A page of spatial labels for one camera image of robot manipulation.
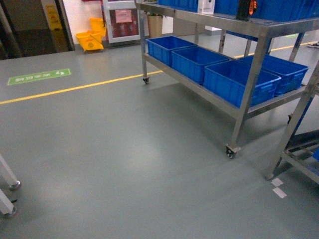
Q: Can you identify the stainless steel shelf cart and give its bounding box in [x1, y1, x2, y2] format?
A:
[134, 0, 319, 159]

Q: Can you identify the blue bin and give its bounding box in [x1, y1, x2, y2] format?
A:
[238, 53, 310, 97]
[203, 60, 281, 108]
[171, 46, 230, 85]
[146, 36, 196, 67]

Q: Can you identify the beige plant pot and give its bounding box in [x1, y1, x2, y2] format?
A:
[147, 14, 163, 38]

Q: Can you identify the fire equipment cabinet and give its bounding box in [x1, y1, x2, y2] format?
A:
[103, 0, 140, 44]

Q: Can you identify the yellow mop bucket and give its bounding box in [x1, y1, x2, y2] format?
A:
[76, 18, 107, 51]

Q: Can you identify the yellow wet floor sign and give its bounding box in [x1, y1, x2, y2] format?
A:
[45, 4, 62, 30]

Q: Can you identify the green floor sign sticker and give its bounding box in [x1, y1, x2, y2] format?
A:
[7, 69, 72, 86]

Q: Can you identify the white table leg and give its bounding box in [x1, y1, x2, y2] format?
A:
[0, 155, 21, 191]
[0, 190, 17, 219]

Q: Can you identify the white table leg front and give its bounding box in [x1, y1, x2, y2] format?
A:
[0, 190, 17, 219]

